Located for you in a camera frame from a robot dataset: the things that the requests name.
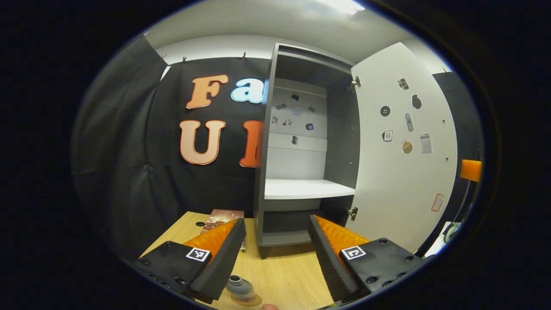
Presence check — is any ceiling light strip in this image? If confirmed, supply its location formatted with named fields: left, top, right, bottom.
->
left=314, top=0, right=365, bottom=16

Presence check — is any red-brown cover book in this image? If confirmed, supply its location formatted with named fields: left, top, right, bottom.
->
left=200, top=209, right=246, bottom=250

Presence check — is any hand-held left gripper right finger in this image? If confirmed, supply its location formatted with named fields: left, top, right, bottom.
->
left=308, top=214, right=424, bottom=304

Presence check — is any silver bottle with pink label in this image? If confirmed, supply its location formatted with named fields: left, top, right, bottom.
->
left=227, top=275, right=257, bottom=302

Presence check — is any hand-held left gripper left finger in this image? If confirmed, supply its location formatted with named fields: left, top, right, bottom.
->
left=131, top=217, right=247, bottom=304

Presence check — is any black backdrop cloth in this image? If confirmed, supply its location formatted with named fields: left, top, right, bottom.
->
left=71, top=34, right=483, bottom=259

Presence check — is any white cabinet door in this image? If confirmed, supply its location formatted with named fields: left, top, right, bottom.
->
left=347, top=42, right=459, bottom=254

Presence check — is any round brown coaster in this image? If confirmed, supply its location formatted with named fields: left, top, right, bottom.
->
left=230, top=294, right=263, bottom=307

